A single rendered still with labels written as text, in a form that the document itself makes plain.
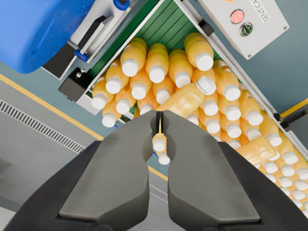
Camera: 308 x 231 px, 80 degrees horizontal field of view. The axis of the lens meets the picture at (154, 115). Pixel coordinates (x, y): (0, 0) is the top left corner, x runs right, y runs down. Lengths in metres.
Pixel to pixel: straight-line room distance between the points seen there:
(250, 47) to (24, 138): 2.46
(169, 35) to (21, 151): 2.46
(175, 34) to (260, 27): 0.27
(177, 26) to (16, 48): 0.44
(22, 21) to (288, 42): 1.76
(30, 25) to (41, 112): 1.89
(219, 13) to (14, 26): 0.37
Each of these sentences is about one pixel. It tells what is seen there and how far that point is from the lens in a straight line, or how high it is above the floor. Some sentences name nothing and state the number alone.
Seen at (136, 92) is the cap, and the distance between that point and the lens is 0.51.
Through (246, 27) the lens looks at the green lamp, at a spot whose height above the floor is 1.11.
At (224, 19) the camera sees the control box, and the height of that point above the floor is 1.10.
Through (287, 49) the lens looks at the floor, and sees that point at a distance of 1.90.
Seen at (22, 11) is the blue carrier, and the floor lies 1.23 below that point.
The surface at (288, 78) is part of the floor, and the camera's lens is 2.02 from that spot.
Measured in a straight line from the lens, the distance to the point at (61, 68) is 1.68.
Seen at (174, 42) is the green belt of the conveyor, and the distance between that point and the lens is 0.66.
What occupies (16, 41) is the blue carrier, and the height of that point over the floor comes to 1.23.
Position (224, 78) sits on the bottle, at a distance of 0.57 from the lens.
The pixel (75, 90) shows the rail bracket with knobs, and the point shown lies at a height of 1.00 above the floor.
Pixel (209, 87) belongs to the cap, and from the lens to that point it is 0.46.
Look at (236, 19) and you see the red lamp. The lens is 0.46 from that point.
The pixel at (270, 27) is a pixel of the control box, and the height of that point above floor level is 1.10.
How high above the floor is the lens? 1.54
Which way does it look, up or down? 54 degrees down
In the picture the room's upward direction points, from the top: 177 degrees counter-clockwise
